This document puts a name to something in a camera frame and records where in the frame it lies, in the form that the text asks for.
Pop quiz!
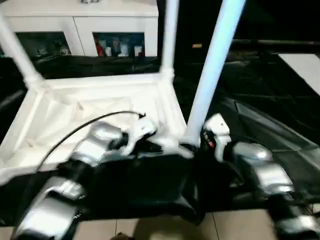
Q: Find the black left wrist camera cable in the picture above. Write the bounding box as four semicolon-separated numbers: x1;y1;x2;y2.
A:
34;111;147;173

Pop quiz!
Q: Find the black work mat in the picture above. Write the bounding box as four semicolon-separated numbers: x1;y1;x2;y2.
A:
0;53;320;227

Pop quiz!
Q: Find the flat white board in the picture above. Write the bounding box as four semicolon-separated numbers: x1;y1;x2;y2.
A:
278;53;320;97

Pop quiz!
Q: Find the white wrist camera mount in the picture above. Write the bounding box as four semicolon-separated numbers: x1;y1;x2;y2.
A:
119;118;158;156
203;113;232;161

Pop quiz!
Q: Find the long black rod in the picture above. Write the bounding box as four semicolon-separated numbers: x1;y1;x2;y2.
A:
231;39;320;47

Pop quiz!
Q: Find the white glass door cabinet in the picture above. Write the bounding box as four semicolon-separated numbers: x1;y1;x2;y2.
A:
0;0;160;58

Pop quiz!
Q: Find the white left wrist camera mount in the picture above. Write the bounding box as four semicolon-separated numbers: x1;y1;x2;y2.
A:
119;118;158;156

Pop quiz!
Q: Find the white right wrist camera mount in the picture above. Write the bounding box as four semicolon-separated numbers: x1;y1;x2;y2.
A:
203;113;232;161

